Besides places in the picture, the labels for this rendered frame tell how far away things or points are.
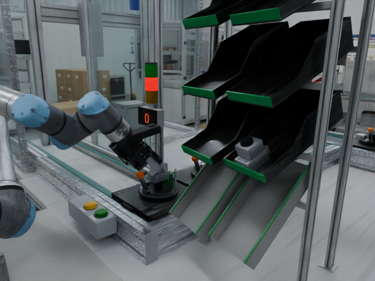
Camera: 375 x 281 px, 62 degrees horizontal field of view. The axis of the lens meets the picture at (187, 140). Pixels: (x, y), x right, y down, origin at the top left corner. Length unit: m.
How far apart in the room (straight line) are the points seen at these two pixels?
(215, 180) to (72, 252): 0.49
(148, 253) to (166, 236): 0.07
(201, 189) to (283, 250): 0.33
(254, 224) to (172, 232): 0.29
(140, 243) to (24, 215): 0.34
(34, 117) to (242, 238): 0.57
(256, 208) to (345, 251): 0.41
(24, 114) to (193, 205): 0.50
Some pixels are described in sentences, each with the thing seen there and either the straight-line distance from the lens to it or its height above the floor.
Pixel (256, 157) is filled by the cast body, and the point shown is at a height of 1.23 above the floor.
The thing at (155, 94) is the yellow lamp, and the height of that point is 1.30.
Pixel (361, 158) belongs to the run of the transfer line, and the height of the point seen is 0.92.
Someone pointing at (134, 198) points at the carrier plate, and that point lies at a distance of 1.10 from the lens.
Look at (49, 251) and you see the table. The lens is 1.10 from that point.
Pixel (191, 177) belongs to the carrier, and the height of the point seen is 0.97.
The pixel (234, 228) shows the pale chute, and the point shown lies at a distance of 0.82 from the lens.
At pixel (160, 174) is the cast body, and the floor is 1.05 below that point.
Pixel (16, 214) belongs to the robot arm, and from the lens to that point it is 1.00.
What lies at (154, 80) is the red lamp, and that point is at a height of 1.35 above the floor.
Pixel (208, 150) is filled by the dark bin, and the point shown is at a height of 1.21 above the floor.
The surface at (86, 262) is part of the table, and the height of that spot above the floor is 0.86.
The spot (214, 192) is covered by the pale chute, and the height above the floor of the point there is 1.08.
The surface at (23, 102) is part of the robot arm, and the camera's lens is 0.83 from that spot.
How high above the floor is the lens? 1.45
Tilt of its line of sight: 15 degrees down
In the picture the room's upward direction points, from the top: 1 degrees clockwise
